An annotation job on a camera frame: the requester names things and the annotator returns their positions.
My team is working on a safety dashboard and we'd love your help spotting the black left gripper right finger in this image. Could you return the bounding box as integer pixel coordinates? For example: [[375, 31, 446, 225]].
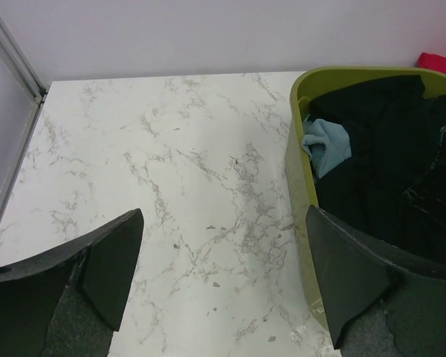
[[306, 206, 446, 356]]

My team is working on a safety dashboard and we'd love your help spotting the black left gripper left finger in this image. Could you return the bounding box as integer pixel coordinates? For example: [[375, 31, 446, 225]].
[[0, 209, 144, 356]]

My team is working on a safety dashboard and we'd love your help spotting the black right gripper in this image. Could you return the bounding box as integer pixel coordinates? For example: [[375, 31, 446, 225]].
[[403, 126, 446, 229]]

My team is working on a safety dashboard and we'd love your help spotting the black t shirt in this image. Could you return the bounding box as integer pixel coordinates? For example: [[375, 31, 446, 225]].
[[309, 75, 446, 265]]

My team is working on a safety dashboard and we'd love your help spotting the olive green plastic bin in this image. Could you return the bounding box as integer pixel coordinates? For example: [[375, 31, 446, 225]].
[[285, 65, 446, 330]]

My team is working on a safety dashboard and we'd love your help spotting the light blue t shirt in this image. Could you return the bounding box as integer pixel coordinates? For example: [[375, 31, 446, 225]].
[[301, 115, 352, 180]]

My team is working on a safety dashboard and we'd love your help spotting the folded red t shirt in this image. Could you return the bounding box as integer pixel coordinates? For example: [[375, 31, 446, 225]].
[[417, 52, 446, 74]]

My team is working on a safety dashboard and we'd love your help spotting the left aluminium corner post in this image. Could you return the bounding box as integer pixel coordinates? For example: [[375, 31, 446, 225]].
[[0, 17, 47, 103]]

